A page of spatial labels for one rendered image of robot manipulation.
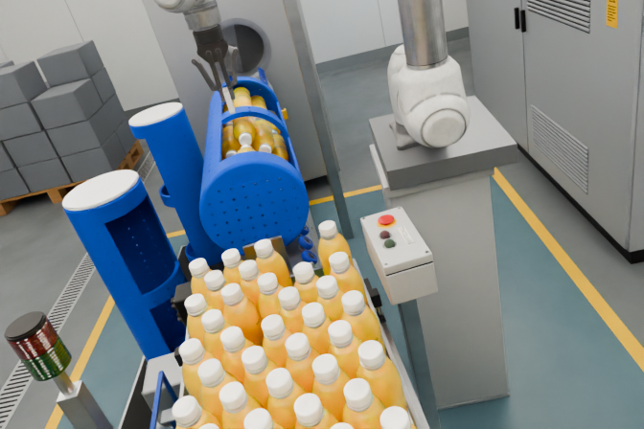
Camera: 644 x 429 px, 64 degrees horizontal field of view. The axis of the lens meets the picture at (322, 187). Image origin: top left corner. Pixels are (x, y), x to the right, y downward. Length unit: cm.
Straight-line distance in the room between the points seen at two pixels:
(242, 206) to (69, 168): 379
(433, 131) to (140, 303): 134
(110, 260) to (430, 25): 139
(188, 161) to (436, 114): 172
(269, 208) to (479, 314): 86
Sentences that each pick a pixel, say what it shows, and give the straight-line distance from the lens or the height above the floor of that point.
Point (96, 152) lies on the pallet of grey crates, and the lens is 489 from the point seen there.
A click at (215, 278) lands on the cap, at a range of 110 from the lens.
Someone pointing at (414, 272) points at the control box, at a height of 107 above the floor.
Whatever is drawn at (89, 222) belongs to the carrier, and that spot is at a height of 98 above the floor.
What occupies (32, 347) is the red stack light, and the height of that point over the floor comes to 123.
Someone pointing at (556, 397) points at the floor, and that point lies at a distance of 219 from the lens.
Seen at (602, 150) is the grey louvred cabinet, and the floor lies 51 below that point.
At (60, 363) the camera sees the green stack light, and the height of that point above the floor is 118.
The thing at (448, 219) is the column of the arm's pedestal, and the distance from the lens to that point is 159.
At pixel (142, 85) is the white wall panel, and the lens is 675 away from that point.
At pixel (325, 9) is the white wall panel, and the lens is 630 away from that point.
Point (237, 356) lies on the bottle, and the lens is 96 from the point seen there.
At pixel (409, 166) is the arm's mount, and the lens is 143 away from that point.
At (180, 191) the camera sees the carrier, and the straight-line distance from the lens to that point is 276.
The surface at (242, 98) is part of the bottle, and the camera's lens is 193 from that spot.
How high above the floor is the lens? 172
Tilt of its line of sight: 28 degrees down
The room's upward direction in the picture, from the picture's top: 15 degrees counter-clockwise
